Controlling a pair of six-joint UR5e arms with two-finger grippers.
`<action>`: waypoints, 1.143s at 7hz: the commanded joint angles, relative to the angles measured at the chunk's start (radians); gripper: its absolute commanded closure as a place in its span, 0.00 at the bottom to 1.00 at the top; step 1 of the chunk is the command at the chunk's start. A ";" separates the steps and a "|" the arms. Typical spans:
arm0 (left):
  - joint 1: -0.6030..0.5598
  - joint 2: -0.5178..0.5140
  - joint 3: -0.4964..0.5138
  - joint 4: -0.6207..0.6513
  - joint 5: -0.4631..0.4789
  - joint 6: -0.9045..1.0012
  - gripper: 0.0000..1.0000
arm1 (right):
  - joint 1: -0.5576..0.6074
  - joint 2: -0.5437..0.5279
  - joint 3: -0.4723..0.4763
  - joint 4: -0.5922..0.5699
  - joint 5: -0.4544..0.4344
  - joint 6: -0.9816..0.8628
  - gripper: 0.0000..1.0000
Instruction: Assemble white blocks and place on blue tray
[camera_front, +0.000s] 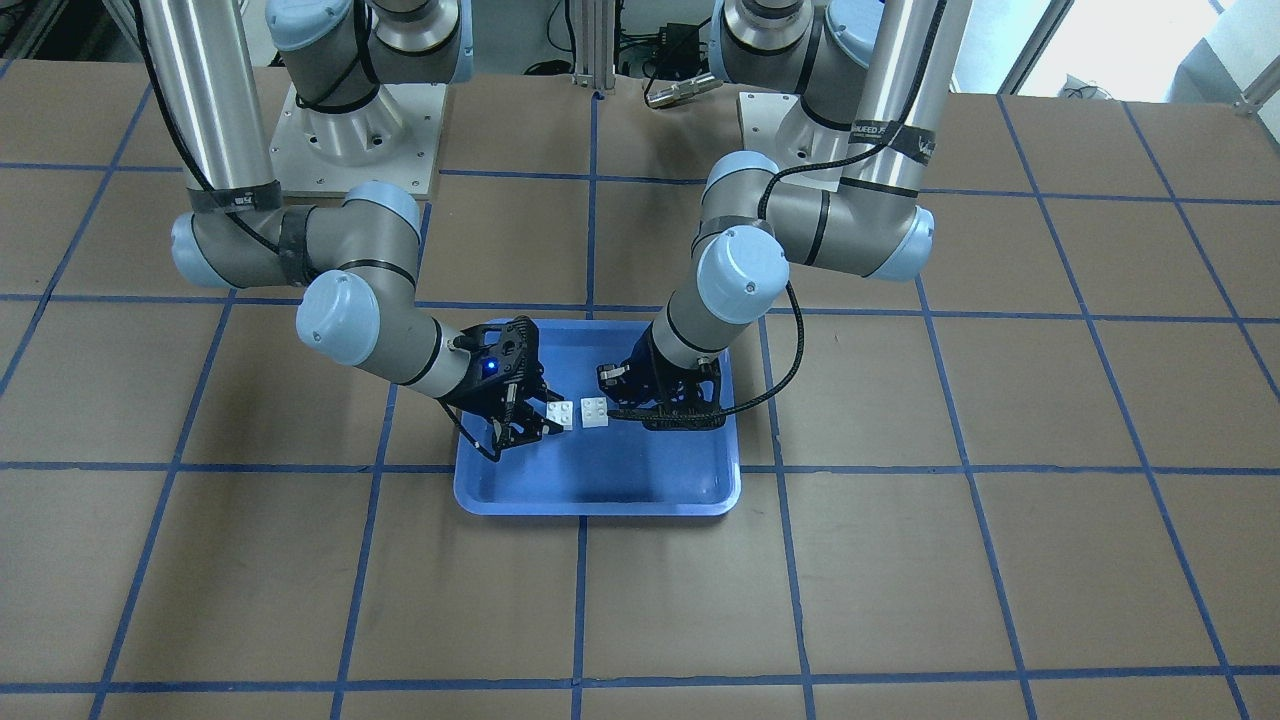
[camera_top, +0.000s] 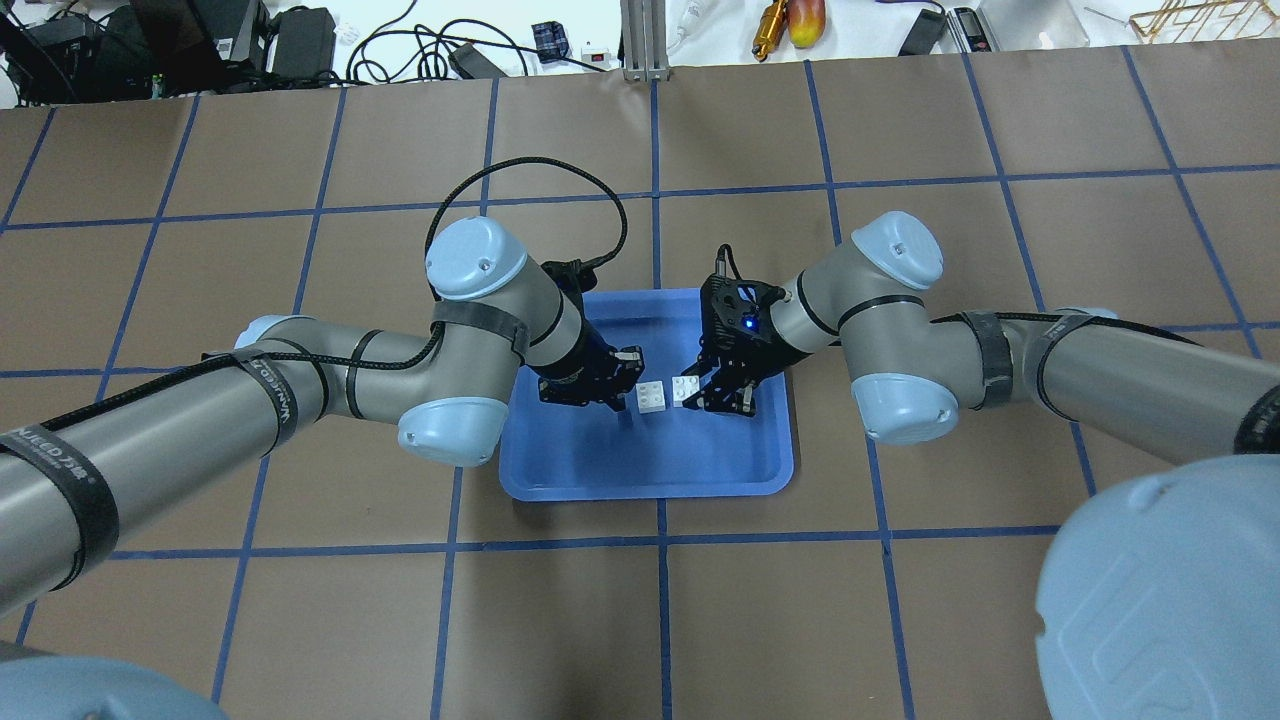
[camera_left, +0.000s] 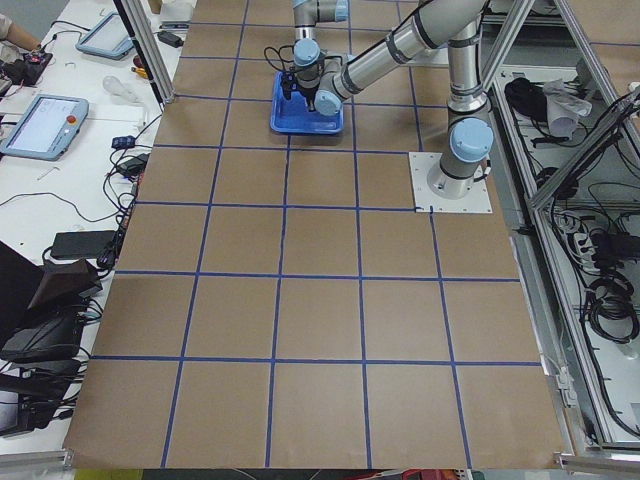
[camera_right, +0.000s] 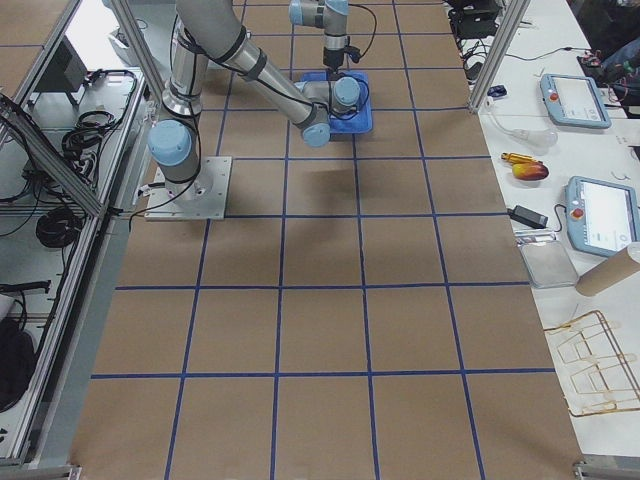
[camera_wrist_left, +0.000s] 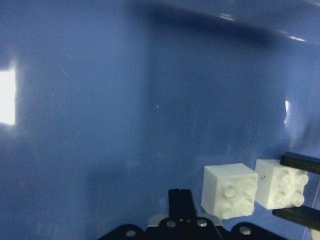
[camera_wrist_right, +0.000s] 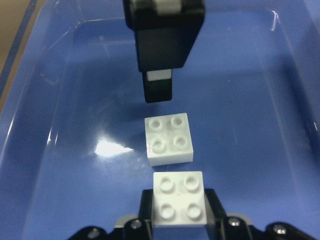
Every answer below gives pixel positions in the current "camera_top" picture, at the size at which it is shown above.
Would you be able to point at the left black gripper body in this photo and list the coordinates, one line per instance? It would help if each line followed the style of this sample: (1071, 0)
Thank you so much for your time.
(586, 363)

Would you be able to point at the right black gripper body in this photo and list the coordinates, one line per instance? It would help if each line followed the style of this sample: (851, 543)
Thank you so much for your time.
(762, 352)

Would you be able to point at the white block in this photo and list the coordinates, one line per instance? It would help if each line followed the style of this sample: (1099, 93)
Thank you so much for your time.
(651, 397)
(684, 387)

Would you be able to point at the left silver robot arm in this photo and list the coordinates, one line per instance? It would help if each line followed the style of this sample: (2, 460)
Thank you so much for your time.
(76, 485)

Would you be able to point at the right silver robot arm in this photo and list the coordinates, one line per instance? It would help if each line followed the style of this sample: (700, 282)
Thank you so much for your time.
(1158, 597)

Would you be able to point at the blue plastic tray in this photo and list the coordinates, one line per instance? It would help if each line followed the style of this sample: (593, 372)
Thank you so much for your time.
(551, 452)

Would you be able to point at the red yellow mango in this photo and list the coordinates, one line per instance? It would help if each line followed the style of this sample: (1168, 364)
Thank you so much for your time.
(807, 22)

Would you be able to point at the blue black small device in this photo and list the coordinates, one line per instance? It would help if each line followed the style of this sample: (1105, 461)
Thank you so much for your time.
(550, 42)

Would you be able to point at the black power adapter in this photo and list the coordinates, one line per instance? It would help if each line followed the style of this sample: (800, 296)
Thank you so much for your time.
(925, 32)

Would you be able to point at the black power brick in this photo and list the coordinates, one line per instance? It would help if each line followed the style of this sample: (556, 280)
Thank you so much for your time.
(304, 42)

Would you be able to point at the aluminium frame post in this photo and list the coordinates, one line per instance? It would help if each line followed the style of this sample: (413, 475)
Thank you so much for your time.
(643, 41)

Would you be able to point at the gold wire rack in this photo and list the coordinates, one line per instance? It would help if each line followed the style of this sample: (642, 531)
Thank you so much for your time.
(1185, 22)

